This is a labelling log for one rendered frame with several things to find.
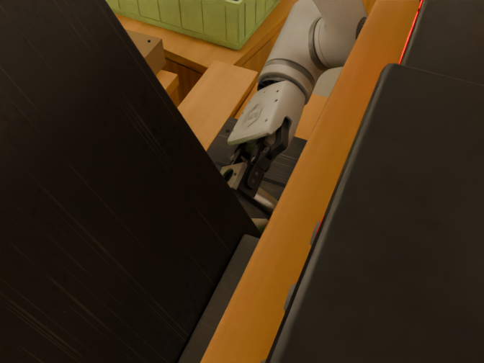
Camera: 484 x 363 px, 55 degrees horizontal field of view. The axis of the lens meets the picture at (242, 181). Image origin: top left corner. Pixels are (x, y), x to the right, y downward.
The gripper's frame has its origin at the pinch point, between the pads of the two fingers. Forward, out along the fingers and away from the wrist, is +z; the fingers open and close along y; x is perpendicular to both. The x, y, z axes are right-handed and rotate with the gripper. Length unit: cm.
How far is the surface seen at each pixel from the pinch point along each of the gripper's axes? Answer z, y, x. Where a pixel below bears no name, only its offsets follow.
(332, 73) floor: -147, -137, 99
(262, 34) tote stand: -80, -71, 22
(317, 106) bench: -46, -37, 31
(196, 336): 21.3, 9.0, -2.2
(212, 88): -40, -53, 9
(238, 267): 12.5, 7.7, 0.0
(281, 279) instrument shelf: 18.8, 37.5, -16.4
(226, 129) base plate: -28, -44, 13
